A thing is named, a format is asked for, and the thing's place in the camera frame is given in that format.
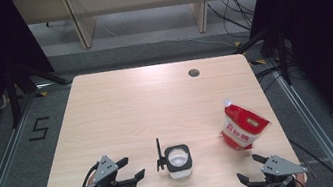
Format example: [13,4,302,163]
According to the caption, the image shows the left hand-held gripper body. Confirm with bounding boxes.
[88,152,127,187]

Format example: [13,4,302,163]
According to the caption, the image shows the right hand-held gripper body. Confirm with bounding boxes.
[245,150,311,187]

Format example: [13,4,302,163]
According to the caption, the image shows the red and white spouted pouch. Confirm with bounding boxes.
[214,92,275,155]

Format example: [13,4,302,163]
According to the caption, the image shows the glass jar with black lid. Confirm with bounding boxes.
[151,133,196,183]

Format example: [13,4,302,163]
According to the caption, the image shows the person's right hand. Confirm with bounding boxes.
[256,172,310,187]

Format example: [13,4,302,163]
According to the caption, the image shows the black tripod stand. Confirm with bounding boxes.
[231,23,295,94]
[1,55,75,130]

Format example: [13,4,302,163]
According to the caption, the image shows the round table grommet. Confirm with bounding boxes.
[187,67,201,79]

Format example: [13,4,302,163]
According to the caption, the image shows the thin black cable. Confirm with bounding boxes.
[287,131,333,187]

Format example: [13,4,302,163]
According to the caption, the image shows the black floor cables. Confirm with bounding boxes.
[253,60,309,94]

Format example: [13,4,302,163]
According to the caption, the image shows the black cables bundle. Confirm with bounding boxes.
[205,0,264,44]

